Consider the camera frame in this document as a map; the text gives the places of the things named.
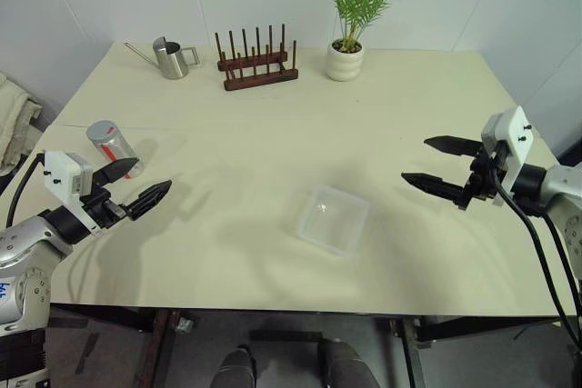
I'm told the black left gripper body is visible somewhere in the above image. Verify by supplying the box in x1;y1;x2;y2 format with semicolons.
83;185;135;231

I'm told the dark rounded shape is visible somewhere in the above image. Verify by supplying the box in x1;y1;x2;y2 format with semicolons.
317;340;381;388
213;346;258;388

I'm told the black tape strip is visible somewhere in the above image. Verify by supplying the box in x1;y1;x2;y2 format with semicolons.
79;333;101;373

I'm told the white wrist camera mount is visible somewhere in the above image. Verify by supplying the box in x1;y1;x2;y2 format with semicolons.
480;105;538;207
44;150;104;237

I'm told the black flat bar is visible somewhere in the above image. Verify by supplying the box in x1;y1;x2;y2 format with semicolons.
248;328;322;343

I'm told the stainless steel watering can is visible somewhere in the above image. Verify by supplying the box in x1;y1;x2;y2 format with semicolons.
123;35;205;80

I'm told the beige crumpled cloth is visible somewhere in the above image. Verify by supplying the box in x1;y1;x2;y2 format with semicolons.
0;70;45;175

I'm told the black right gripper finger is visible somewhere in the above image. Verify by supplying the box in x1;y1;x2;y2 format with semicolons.
423;135;483;158
400;172;467;205

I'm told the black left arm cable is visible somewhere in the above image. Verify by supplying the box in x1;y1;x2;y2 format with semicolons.
5;151;46;230

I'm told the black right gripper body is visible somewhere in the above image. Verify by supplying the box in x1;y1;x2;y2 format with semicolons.
457;142;506;213

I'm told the clear plastic container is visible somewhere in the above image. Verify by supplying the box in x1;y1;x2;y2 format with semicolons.
290;184;372;258

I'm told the silver can red label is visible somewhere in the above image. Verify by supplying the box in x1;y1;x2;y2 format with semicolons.
88;126;144;179

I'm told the small white red object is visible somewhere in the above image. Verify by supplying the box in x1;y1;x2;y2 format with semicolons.
85;120;117;144

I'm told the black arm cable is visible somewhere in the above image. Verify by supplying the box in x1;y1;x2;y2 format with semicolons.
5;151;46;230
490;169;582;388

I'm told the green fern plant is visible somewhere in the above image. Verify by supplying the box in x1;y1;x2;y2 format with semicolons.
331;0;428;53

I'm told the dark wooden peg rack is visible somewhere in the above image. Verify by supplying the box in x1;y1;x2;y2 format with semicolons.
214;23;300;92

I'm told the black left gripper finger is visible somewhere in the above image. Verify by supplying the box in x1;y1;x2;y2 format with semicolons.
120;179;173;221
93;157;140;189

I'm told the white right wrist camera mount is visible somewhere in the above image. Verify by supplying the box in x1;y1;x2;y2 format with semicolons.
480;105;538;207

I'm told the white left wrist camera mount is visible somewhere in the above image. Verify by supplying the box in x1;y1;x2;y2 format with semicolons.
44;150;104;237

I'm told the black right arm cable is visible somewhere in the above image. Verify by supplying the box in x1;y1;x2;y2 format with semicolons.
490;169;582;388

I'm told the white ribbed plant pot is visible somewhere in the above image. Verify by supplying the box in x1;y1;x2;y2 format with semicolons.
325;37;366;82

